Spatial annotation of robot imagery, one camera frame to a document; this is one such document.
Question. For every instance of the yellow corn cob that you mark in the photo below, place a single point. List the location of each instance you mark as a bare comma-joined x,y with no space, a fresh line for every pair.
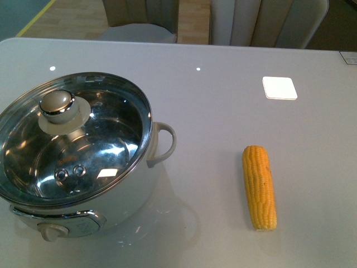
259,188

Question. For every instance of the glass pot lid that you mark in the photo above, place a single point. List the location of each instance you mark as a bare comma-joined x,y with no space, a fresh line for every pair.
72,138

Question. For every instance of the white electric cooking pot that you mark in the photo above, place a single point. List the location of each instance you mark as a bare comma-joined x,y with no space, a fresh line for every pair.
106,209

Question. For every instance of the left beige upholstered chair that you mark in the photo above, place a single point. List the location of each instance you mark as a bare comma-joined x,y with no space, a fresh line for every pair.
142,21

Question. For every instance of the beige upholstered chair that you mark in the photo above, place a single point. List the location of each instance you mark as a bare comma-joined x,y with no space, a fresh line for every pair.
282,24
142,21

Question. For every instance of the right beige upholstered chair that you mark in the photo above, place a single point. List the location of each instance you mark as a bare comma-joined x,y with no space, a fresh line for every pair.
282,24

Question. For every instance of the table corner label sticker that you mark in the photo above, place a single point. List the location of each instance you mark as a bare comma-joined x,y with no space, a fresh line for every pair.
350,57

